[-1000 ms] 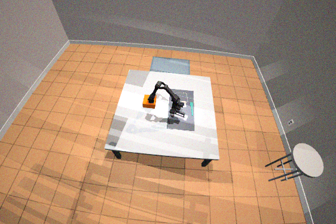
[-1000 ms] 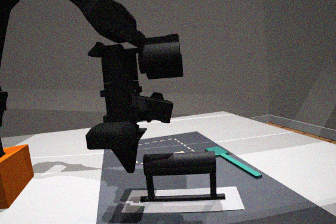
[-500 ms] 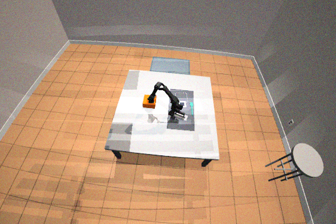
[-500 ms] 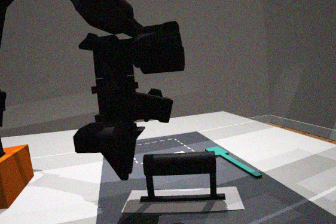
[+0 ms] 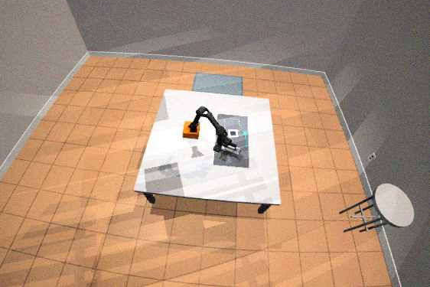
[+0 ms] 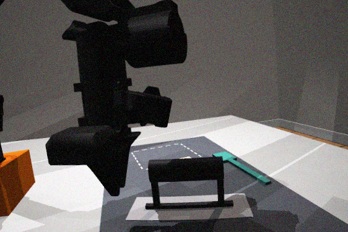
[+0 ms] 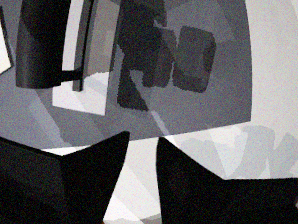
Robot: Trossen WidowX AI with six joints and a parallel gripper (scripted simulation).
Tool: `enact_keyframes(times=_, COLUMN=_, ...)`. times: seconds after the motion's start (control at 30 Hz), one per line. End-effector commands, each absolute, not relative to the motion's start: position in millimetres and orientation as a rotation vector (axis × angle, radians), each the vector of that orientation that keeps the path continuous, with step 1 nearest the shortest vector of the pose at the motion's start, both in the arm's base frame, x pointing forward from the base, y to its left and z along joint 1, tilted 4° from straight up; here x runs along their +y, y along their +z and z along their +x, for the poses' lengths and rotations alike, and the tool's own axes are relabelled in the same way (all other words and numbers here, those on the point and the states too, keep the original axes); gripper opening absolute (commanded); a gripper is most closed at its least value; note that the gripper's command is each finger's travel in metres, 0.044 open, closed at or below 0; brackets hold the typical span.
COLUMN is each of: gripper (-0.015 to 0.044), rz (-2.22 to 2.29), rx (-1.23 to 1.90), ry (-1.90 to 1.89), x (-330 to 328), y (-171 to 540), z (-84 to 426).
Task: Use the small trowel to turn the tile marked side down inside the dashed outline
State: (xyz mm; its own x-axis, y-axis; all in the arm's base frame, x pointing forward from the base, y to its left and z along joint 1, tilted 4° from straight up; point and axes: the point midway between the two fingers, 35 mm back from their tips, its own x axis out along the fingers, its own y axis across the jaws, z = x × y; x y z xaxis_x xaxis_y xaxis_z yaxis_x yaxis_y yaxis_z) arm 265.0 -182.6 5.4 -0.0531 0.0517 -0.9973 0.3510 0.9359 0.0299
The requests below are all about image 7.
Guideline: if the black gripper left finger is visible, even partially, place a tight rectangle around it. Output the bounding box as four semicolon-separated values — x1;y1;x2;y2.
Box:
0;132;130;224

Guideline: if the beige square tile with dark blue centre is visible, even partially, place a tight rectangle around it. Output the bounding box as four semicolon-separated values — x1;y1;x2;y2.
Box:
0;11;13;75

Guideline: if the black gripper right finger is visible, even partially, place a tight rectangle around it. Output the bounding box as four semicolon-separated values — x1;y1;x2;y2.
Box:
156;136;298;224

